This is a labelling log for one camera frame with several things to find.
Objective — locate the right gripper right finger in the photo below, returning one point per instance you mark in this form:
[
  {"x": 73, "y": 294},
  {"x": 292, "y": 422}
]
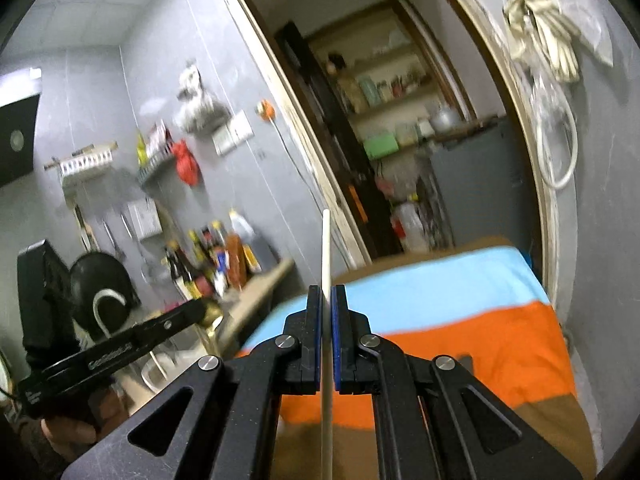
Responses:
[{"x": 433, "y": 418}]

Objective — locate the white plastic utensil holder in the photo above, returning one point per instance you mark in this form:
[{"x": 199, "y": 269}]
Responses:
[{"x": 164, "y": 367}]

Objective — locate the metal pot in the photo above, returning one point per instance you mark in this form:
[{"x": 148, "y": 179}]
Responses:
[{"x": 444, "y": 119}]

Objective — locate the green box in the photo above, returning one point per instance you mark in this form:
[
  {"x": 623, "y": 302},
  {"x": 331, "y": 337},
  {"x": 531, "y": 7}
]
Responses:
[{"x": 380, "y": 146}]

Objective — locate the striped orange blue brown cloth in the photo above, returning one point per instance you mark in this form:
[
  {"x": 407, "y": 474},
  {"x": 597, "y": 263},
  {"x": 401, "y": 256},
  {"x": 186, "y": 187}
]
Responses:
[{"x": 480, "y": 303}]

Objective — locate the grey cabinet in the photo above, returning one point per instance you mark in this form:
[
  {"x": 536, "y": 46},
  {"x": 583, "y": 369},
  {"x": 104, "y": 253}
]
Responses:
[{"x": 481, "y": 184}]

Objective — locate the white wall socket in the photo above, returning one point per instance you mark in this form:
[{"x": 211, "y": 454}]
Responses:
[{"x": 231, "y": 135}]

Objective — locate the cream rubber gloves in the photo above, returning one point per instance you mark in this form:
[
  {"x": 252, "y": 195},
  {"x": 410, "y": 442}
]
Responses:
[{"x": 540, "y": 26}]

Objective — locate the black wok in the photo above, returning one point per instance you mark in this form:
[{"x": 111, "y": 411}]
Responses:
[{"x": 101, "y": 294}]

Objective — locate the white mesh bag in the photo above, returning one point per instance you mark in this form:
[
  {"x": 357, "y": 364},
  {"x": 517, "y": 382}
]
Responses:
[{"x": 591, "y": 25}]

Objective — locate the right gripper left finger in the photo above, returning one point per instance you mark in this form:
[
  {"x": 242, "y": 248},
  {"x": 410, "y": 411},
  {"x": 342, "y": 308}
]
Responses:
[{"x": 218, "y": 419}]

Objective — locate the hanging clear bag of goods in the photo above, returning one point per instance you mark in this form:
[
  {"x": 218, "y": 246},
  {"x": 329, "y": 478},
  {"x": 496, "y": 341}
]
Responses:
[{"x": 200, "y": 111}]

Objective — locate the white wall basket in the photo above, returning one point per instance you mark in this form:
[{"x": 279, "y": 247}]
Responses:
[{"x": 88, "y": 162}]

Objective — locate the orange wall hook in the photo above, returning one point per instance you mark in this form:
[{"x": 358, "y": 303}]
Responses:
[{"x": 265, "y": 110}]

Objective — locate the white wall box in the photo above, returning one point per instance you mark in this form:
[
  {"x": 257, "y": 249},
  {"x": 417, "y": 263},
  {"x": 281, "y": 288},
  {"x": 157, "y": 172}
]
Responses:
[{"x": 145, "y": 218}]

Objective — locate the red plastic bag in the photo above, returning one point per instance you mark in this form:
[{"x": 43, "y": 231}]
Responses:
[{"x": 186, "y": 165}]

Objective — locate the left hand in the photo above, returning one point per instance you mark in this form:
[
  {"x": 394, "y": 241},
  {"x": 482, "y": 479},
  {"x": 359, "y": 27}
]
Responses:
[{"x": 70, "y": 438}]

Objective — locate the dark soy sauce bottle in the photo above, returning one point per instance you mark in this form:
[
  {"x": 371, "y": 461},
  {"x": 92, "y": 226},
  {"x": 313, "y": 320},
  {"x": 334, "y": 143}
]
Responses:
[{"x": 181, "y": 277}]

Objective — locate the grey wall rack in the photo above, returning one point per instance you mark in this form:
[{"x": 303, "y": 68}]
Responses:
[{"x": 154, "y": 167}]

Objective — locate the light wooden chopstick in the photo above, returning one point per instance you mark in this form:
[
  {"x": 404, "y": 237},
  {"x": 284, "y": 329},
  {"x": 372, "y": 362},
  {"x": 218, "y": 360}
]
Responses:
[{"x": 326, "y": 386}]

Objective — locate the gold spoon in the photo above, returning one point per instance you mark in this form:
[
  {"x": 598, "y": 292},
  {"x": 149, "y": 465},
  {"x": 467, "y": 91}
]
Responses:
[{"x": 213, "y": 315}]

